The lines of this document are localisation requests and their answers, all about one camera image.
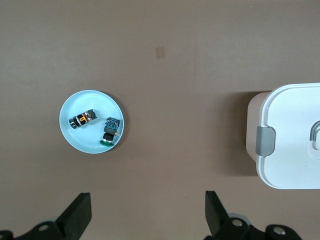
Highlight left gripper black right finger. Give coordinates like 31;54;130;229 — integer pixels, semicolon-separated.
204;190;303;240

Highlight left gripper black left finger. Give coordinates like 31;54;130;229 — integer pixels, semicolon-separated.
0;191;92;240

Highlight orange push-button switch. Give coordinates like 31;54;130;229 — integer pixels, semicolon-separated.
69;108;98;130

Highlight light blue round plate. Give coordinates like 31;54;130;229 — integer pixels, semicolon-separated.
59;89;125;154

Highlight white lunch box grey latches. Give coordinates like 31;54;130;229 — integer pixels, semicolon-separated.
245;82;320;190

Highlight tan tape patch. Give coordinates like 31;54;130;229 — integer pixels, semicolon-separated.
154;46;167;60

